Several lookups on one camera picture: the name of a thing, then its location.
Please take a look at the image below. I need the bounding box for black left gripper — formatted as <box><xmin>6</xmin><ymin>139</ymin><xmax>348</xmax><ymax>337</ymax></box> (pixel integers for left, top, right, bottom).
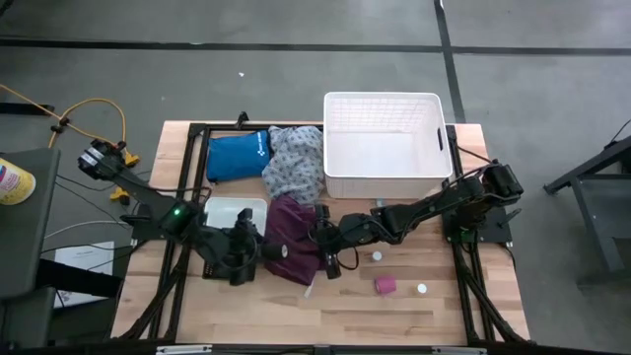
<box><xmin>216</xmin><ymin>207</ymin><xmax>275</xmax><ymax>287</ymax></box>

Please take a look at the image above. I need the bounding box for dark purple cloth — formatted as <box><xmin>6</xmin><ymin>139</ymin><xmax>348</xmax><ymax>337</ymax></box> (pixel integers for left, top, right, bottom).
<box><xmin>262</xmin><ymin>193</ymin><xmax>329</xmax><ymax>287</ymax></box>

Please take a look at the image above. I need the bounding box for pink bandage roll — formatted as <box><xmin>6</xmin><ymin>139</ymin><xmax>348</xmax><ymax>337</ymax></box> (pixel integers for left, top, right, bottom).
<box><xmin>374</xmin><ymin>275</ymin><xmax>398</xmax><ymax>297</ymax></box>

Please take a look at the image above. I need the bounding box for small white plastic bin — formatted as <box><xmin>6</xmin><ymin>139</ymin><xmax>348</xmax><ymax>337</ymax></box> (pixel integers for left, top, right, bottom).
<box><xmin>203</xmin><ymin>196</ymin><xmax>269</xmax><ymax>238</ymax></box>

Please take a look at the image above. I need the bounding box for large white perforated basket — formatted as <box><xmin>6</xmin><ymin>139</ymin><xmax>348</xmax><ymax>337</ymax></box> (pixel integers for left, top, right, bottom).
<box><xmin>322</xmin><ymin>91</ymin><xmax>454</xmax><ymax>200</ymax></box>

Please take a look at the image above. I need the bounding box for grey patterned hospital gown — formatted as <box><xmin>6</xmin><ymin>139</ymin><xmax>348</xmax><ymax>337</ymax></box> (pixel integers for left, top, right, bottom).
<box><xmin>260</xmin><ymin>124</ymin><xmax>326</xmax><ymax>206</ymax></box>

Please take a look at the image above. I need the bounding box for blue fabric pouch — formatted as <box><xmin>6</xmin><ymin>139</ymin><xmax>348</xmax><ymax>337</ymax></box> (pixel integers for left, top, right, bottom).
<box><xmin>205</xmin><ymin>129</ymin><xmax>273</xmax><ymax>184</ymax></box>

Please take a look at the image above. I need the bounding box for white paper sheet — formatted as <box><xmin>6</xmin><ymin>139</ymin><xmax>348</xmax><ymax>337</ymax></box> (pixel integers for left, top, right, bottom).
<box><xmin>52</xmin><ymin>240</ymin><xmax>116</xmax><ymax>310</ymax></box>

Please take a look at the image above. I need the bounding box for dark grey cart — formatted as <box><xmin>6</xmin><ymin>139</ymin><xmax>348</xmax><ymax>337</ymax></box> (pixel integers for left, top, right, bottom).
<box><xmin>0</xmin><ymin>146</ymin><xmax>124</xmax><ymax>349</ymax></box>

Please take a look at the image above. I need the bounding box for yellow labelled canister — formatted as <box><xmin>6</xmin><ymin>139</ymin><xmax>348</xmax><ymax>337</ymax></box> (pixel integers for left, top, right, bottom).
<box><xmin>0</xmin><ymin>157</ymin><xmax>37</xmax><ymax>206</ymax></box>

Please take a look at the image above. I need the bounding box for black metal stand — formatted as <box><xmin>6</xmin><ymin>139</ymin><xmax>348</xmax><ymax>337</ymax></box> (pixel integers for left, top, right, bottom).
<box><xmin>543</xmin><ymin>135</ymin><xmax>631</xmax><ymax>288</ymax></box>

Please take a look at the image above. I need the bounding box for black floor bar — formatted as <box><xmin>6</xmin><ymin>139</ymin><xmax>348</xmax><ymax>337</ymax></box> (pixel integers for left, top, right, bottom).
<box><xmin>0</xmin><ymin>102</ymin><xmax>55</xmax><ymax>115</ymax></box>

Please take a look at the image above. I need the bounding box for silver aluminium bracket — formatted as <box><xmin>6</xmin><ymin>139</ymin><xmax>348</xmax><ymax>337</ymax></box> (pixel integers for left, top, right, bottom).
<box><xmin>431</xmin><ymin>345</ymin><xmax>488</xmax><ymax>355</ymax></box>
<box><xmin>155</xmin><ymin>344</ymin><xmax>214</xmax><ymax>355</ymax></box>

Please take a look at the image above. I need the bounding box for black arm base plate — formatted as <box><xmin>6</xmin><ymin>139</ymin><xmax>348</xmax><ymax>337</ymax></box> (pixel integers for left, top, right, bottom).
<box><xmin>128</xmin><ymin>201</ymin><xmax>203</xmax><ymax>243</ymax></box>
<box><xmin>442</xmin><ymin>204</ymin><xmax>514</xmax><ymax>246</ymax></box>

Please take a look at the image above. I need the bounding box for black aluminium table frame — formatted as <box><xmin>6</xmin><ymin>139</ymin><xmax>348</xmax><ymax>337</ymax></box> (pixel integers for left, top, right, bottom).
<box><xmin>110</xmin><ymin>110</ymin><xmax>531</xmax><ymax>346</ymax></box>

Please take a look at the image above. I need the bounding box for yellow extension cable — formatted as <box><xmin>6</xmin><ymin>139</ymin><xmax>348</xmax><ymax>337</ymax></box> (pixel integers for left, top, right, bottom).
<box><xmin>0</xmin><ymin>83</ymin><xmax>142</xmax><ymax>203</ymax></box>

